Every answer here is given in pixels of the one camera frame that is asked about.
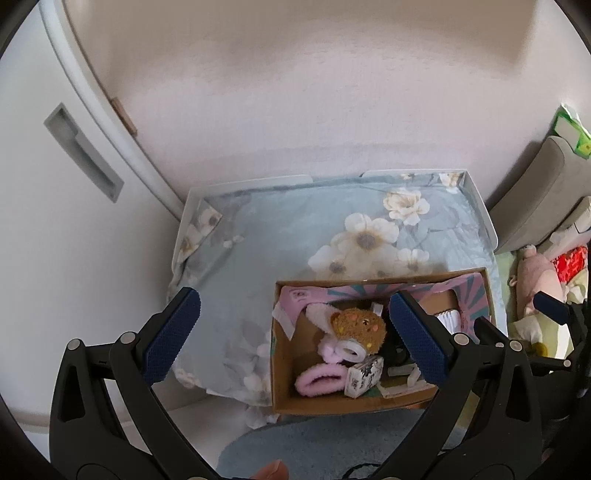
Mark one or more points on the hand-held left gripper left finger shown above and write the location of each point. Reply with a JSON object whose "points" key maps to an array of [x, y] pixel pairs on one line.
{"points": [[173, 334]]}

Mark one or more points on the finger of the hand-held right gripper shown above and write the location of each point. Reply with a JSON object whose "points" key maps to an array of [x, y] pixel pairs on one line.
{"points": [[549, 307], [487, 330]]}

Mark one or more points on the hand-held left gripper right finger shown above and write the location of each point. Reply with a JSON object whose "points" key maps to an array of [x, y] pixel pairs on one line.
{"points": [[418, 339]]}

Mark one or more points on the black cloth bundle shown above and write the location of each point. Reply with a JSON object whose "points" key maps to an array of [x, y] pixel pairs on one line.
{"points": [[395, 334]]}

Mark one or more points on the brown bear plush headband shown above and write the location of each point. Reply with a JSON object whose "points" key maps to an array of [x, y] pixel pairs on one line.
{"points": [[360, 327]]}

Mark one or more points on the clear tape roll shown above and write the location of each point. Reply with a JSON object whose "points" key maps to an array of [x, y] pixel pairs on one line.
{"points": [[355, 356]]}

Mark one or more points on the small floral printed box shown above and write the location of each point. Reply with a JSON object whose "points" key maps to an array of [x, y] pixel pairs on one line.
{"points": [[362, 376]]}

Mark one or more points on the cardboard box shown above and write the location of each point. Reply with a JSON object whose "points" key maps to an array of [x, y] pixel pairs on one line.
{"points": [[323, 404]]}

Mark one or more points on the person's left hand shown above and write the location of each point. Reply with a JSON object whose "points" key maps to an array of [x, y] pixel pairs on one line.
{"points": [[270, 471]]}

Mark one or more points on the pink plush toy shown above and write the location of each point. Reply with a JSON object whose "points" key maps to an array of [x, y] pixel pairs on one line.
{"points": [[535, 281]]}

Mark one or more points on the red printed pack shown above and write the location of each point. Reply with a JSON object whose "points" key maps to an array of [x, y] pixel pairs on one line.
{"points": [[570, 265]]}

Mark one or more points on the white pillow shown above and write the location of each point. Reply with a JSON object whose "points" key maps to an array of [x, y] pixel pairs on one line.
{"points": [[577, 221]]}

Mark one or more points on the white wardrobe door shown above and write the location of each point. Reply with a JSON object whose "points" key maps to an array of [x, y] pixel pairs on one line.
{"points": [[46, 277]]}

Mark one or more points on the blue floral cloth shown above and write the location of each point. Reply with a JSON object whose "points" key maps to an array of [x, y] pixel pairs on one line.
{"points": [[277, 230]]}

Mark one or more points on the green tissue pack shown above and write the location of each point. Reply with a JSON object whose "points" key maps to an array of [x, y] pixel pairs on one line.
{"points": [[575, 134]]}

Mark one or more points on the small brown wall block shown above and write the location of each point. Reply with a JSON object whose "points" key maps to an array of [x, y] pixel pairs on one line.
{"points": [[124, 115]]}

